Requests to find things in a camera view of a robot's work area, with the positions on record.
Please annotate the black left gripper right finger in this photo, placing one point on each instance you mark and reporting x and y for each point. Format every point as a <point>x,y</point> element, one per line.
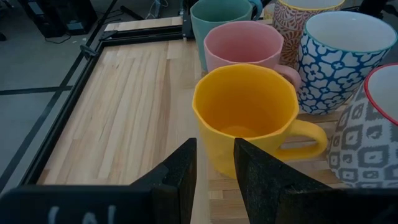
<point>267,193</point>

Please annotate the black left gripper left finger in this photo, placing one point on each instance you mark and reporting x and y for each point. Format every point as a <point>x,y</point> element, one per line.
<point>168,193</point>

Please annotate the grey pattern red-rimmed mug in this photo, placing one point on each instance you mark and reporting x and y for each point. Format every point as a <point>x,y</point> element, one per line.
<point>357,149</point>

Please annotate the yellow mug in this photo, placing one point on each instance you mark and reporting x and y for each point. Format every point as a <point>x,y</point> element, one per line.
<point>248,93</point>

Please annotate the blue floral pattern mug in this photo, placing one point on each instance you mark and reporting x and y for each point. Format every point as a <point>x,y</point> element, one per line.
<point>326,77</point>

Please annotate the pink mug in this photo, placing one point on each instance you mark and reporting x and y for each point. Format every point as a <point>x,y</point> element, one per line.
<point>242,43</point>

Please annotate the orange pattern yellow-rimmed mug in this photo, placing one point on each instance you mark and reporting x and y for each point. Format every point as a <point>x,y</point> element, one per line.
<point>289,37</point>

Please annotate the green faceted mug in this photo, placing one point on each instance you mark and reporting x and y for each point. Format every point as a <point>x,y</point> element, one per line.
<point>217,12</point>

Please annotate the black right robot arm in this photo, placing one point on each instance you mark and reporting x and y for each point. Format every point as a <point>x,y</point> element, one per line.
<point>373,7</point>

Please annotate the black table clamp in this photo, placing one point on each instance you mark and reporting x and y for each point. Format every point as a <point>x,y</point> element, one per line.
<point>87,50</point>

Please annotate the black equipment box with screen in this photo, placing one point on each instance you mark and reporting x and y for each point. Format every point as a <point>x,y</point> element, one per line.
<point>79,15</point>

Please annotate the black aluminium table frame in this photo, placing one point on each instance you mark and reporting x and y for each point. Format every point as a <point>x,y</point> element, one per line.
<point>66,110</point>

